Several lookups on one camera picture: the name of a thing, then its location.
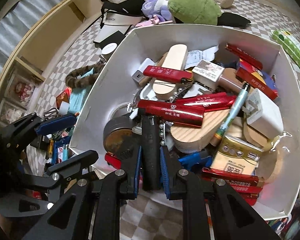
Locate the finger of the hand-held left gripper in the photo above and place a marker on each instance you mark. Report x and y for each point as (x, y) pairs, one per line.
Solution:
(56, 124)
(72, 166)

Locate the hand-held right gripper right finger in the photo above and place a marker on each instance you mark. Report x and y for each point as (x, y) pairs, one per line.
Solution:
(197, 205)

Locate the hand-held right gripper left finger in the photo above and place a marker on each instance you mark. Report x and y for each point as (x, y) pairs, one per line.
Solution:
(110, 200)

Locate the black cylindrical stick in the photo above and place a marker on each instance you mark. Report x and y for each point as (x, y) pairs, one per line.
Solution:
(151, 155)

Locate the white cardboard shoe box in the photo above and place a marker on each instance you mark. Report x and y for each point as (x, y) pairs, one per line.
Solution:
(165, 36)

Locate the teal face mask pack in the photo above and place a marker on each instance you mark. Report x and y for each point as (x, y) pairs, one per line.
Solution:
(77, 101)

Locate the plain blue lighter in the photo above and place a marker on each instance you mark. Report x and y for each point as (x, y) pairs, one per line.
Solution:
(197, 160)

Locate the clear display box with dolls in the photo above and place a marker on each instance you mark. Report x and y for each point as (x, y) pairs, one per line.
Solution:
(17, 100)

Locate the brown fur scrunchie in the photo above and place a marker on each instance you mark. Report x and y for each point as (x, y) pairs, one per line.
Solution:
(82, 76)

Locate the round dark tin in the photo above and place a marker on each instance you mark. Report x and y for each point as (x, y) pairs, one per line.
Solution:
(120, 135)

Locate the gold cigarette box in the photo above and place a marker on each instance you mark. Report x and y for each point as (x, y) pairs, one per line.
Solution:
(236, 155)

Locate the large rounded wooden block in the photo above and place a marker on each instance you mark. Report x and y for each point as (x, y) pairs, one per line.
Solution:
(197, 132)

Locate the wooden bedside shelf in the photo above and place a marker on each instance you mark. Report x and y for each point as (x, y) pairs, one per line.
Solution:
(50, 45)

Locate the glass jar with beige lid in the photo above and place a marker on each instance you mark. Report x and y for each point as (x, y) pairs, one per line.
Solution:
(109, 48)

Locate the light blue patterned pen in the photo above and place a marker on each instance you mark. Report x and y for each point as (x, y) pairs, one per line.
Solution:
(233, 112)

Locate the white charger plug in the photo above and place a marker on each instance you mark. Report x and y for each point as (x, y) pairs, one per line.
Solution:
(142, 70)

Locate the black flat box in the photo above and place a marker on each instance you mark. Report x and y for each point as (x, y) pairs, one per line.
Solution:
(112, 38)

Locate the white power adapter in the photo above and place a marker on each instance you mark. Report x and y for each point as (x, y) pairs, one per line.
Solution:
(263, 115)

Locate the white and black sun visor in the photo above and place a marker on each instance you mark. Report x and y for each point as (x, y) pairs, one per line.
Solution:
(117, 21)

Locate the grey curtain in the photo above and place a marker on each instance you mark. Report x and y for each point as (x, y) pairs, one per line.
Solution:
(20, 7)

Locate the white nail polish box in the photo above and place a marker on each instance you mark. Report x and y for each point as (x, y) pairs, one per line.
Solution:
(207, 73)

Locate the long wooden oval block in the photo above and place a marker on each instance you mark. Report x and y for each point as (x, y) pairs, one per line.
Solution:
(173, 57)

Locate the red and blue packet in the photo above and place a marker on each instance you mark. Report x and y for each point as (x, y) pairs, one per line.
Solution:
(257, 80)

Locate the pink plastic item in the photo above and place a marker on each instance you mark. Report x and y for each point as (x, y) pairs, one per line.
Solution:
(152, 23)

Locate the white paper receipt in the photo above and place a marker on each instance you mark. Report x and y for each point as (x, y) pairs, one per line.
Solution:
(200, 55)

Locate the purple plush toy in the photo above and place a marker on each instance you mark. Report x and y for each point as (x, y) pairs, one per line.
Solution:
(156, 10)

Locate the green plush toy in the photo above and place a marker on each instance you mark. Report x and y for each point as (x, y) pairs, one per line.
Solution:
(193, 6)

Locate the green wet wipes pack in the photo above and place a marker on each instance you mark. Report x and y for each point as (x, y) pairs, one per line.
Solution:
(292, 47)

